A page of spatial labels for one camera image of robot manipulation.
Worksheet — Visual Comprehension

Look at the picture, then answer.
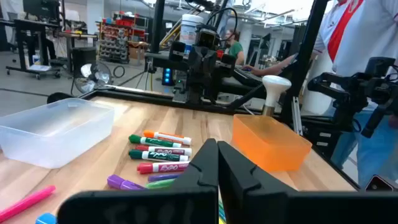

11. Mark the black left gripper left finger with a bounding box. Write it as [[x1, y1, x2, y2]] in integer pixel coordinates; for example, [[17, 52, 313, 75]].
[[57, 138, 219, 224]]

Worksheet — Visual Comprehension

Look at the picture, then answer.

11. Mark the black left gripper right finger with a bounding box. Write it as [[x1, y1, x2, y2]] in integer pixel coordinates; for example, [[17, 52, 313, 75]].
[[217, 140, 398, 224]]

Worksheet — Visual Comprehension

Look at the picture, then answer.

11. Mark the green Expo marker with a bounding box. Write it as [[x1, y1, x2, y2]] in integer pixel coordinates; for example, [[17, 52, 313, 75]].
[[128, 149, 190, 162], [129, 134, 183, 149]]

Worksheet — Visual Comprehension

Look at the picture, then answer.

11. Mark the orange Expo marker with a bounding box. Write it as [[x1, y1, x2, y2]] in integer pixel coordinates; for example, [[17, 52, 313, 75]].
[[143, 129, 192, 146]]

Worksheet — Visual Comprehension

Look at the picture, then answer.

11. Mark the pink highlighter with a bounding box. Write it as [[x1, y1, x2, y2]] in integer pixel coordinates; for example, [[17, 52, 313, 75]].
[[0, 185, 57, 223]]

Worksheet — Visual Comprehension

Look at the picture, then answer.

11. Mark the green highlighter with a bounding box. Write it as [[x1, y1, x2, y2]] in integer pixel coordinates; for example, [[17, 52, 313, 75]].
[[145, 178, 177, 190]]

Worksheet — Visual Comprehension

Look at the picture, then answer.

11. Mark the white wipes canister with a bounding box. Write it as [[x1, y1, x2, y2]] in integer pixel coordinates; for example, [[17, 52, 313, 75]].
[[179, 14, 205, 54]]

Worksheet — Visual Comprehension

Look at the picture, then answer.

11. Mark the person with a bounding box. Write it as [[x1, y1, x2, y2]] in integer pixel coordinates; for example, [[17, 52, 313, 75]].
[[242, 0, 398, 189], [224, 29, 246, 66]]

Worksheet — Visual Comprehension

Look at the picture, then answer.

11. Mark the blue-lit computer case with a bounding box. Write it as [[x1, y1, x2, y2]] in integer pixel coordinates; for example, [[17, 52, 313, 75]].
[[161, 67, 175, 86]]

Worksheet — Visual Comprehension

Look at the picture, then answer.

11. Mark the slim purple marker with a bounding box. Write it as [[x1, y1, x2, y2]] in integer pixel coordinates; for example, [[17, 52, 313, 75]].
[[147, 172, 183, 183]]

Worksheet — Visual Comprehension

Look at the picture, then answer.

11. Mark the maroon Expo marker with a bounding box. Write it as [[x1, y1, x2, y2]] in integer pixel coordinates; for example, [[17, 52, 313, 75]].
[[136, 144, 193, 157]]

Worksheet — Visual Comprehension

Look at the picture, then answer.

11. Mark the orange plastic bin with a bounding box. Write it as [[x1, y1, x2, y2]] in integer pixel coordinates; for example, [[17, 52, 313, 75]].
[[231, 114, 313, 172]]

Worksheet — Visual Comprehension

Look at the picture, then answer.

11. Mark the purple highlighter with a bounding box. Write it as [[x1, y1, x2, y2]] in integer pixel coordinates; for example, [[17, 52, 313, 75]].
[[107, 174, 147, 190]]

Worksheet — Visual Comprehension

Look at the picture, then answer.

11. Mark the white bulb lamp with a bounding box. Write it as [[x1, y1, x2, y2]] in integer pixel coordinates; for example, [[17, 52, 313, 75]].
[[262, 75, 292, 116]]

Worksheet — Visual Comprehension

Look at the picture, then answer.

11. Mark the parts shelf with bins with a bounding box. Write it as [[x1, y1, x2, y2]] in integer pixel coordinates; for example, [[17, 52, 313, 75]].
[[98, 12, 149, 65]]

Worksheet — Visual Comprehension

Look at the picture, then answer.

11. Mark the smartphone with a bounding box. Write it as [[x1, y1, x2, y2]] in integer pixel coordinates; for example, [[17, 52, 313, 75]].
[[365, 175, 398, 192]]

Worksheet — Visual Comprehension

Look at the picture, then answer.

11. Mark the round floor fan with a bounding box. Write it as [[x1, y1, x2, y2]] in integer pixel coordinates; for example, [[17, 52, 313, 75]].
[[73, 61, 113, 95]]

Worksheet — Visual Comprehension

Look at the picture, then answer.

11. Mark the black box speaker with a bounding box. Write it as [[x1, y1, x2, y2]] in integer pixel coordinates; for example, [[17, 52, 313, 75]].
[[71, 46, 97, 75]]

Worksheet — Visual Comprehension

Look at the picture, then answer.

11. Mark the blue highlighter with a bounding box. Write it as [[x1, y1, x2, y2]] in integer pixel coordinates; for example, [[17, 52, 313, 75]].
[[35, 212, 58, 224]]

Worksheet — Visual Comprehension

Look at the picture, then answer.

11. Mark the clear plastic bin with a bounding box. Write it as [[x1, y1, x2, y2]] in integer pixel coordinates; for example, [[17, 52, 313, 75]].
[[0, 98, 115, 169]]

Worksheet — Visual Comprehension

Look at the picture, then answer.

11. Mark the black desk monitor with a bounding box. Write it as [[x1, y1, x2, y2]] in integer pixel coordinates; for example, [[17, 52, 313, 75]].
[[22, 0, 62, 21]]

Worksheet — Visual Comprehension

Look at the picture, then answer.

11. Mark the black rolling desk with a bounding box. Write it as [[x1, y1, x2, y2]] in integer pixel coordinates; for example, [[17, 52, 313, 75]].
[[0, 18, 62, 80]]

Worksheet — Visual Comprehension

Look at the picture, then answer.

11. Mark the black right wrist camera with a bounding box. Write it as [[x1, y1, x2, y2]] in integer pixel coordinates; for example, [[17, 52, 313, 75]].
[[195, 27, 220, 50]]

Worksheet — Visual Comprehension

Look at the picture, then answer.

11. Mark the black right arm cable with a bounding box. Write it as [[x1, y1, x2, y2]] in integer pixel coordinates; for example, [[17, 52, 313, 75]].
[[205, 7, 239, 43]]

